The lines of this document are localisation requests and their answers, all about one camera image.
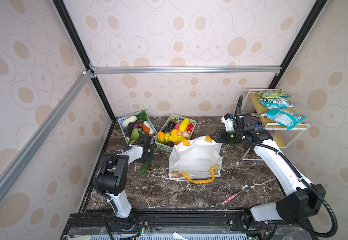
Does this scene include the horizontal aluminium rail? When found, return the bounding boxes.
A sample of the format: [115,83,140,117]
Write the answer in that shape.
[83,65,282,76]

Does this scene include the orange-green papaya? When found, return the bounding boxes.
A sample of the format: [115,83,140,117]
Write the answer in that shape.
[156,132,165,144]

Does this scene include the yellow-green snack bag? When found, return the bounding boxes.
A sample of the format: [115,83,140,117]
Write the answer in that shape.
[258,90,290,99]

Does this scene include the black grape bunch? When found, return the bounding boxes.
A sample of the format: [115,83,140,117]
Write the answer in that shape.
[161,121,176,134]

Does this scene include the teal snack bag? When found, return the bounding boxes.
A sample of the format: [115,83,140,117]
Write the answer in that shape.
[261,109,306,131]
[256,99,295,110]

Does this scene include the green cucumber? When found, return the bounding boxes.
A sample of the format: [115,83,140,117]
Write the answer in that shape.
[139,163,149,178]

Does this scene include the white radish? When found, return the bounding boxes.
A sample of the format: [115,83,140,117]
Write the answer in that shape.
[122,116,138,128]

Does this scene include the tall yellow mango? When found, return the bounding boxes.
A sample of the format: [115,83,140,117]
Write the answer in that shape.
[178,118,189,133]

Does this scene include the pink handled spoon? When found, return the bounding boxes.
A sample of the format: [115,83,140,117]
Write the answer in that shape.
[224,185,250,203]

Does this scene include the orange-red carrot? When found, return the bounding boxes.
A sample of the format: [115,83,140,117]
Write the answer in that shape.
[139,123,150,134]

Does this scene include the teal snack bag front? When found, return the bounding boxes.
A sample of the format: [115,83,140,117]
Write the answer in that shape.
[261,109,306,131]

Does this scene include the white grocery bag yellow handles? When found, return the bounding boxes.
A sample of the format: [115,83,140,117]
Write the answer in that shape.
[169,136,223,185]

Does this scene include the diagonal aluminium rail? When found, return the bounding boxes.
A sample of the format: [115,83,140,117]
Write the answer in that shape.
[0,69,93,203]

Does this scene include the white wire wooden shelf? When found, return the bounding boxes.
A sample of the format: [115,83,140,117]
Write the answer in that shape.
[242,89,311,150]

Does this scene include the white chinese cabbage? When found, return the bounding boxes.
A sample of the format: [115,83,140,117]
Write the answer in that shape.
[143,121,154,135]

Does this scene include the teal snack bag middle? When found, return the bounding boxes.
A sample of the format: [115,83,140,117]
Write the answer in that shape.
[256,99,295,110]

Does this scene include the blue plastic basket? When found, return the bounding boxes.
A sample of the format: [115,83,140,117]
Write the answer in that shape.
[118,111,158,144]

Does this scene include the blue snack packet lower shelf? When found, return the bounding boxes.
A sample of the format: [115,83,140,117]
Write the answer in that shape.
[254,122,264,130]

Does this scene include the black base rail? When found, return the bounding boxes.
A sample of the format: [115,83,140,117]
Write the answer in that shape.
[61,208,315,240]

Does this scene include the green leafy vegetable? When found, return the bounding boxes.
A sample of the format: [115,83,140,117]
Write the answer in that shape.
[137,110,148,123]

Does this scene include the lying yellow mango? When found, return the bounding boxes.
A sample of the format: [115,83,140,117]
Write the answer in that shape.
[169,135,186,143]

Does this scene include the green cabbage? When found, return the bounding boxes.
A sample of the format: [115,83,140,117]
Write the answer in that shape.
[132,128,140,140]

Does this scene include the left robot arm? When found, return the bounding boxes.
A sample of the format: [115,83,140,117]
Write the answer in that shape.
[93,135,155,219]

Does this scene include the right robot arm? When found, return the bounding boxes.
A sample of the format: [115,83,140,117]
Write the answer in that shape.
[213,97,338,238]

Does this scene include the dark purple eggplant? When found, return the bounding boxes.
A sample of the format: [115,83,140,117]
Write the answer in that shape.
[126,122,134,143]

